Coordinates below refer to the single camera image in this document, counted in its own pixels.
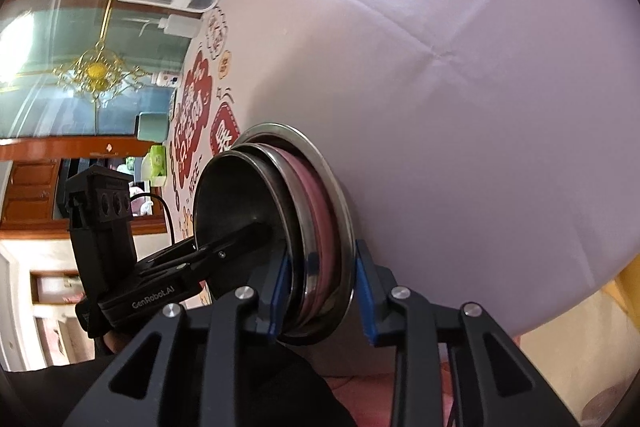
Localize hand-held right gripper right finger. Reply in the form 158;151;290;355
354;239;566;427

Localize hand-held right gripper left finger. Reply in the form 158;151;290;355
62;254;293;427

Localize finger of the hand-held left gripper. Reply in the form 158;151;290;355
135;219;281;280

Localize large round steel bowl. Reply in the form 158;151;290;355
192;150;293;308

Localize thin-rimmed steel bowl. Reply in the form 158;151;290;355
227;142;321;333

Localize pink bowl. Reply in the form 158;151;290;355
272;147;343;323

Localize wide-rimmed steel bowl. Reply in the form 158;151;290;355
235;122;357;348

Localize wooden glass cabinet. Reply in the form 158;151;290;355
0;0;176;233

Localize person's pink trousers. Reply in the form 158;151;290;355
325;367;456;427

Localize green tissue pack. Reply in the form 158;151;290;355
140;144;168;188

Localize green canister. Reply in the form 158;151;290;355
135;111;172;142

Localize gold ornament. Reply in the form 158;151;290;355
54;0;151;108

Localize pink printed tablecloth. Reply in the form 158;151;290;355
167;0;640;343

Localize yellow chair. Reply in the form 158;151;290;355
597;264;640;310

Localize black cable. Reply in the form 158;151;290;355
129;192;177;248

